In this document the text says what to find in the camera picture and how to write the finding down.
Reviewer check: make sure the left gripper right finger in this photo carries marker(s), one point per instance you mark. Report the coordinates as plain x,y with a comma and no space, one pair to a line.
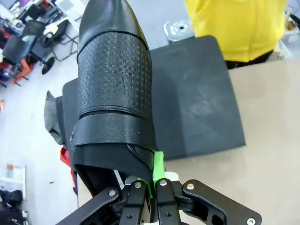
168,204

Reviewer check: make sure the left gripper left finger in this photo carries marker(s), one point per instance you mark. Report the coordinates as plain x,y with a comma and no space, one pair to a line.
133,204

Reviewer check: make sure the black leather dress shoe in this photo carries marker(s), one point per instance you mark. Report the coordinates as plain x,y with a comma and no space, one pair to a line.
112,82

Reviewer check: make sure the black shoe stand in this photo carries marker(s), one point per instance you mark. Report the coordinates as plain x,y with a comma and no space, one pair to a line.
199,93

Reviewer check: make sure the red bag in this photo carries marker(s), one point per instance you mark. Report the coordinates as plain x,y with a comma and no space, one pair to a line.
65,157

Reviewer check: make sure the grey cloth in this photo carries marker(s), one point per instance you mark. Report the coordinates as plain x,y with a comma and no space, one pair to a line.
52,117

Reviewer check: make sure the white box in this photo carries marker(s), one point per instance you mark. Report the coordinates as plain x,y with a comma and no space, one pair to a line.
14,175

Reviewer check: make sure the black bag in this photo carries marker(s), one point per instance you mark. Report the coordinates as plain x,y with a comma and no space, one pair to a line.
10,206

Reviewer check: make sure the person torso yellow hoodie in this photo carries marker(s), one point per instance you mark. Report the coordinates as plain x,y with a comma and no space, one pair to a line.
234,28

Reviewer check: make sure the black office chair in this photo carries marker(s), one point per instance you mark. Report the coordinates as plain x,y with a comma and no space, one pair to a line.
16,49
63,29

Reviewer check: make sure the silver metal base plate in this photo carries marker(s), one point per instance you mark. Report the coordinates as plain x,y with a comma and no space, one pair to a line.
179,30

